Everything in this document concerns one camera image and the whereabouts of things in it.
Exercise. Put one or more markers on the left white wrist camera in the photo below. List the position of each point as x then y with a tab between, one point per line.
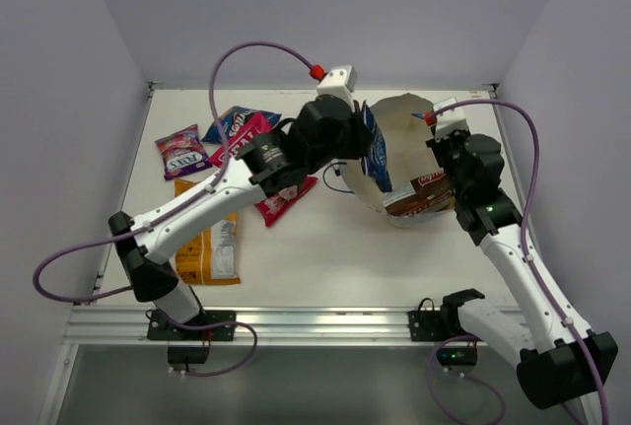
338	82

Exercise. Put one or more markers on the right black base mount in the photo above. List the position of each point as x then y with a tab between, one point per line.
428	323

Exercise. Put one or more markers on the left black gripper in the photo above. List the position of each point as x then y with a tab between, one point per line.
357	130

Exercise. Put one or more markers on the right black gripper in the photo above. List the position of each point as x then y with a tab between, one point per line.
440	143

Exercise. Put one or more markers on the blue Doritos chip bag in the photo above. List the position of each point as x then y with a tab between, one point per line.
232	120

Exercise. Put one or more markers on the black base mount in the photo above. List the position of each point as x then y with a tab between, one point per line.
428	323
188	347

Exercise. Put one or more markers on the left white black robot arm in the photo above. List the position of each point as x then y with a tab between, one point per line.
146	243

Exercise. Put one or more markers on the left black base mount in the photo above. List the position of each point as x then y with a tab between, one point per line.
188	347

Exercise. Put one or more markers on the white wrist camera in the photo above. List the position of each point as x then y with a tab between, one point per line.
444	124
338	82

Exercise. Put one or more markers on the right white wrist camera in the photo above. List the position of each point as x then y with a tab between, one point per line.
444	124

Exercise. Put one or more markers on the dark blue snack packet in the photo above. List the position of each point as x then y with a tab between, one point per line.
373	162

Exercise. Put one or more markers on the aluminium mounting rail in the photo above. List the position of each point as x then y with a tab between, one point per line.
116	325

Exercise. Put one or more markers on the pink snack packet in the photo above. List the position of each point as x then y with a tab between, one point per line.
273	208

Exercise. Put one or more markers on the brown chocolate snack packet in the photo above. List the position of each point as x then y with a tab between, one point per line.
420	196

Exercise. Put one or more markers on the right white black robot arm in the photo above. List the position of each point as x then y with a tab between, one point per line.
557	355

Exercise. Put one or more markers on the blue checkered paper bag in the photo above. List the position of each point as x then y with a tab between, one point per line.
408	156

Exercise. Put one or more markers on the orange snack packet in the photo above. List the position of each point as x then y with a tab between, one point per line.
210	258

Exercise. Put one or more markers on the purple Fox's candy bag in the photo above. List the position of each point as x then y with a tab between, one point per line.
182	153

